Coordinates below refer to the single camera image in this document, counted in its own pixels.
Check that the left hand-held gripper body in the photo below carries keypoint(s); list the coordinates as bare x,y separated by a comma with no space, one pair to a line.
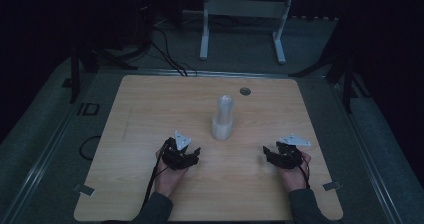
178,157

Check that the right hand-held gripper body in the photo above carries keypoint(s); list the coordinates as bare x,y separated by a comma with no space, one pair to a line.
288,155

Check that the stack of clear plastic cups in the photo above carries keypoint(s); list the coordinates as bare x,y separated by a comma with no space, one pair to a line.
222,124

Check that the person's right hand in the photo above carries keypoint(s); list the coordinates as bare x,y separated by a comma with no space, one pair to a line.
295,177

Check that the person's left hand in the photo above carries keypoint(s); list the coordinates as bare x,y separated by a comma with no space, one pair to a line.
170,180

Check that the grey tape piece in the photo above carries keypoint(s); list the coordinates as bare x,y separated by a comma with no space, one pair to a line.
85,190
332,185

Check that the black tripod stand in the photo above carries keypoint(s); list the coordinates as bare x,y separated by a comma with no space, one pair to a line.
346,80
76,74

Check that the white power strip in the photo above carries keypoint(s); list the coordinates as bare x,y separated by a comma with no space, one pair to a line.
315,18

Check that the dark equipment rack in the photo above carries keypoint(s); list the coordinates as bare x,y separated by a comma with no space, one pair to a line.
141,10

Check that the white metal stand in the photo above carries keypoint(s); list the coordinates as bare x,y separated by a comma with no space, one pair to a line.
243,9

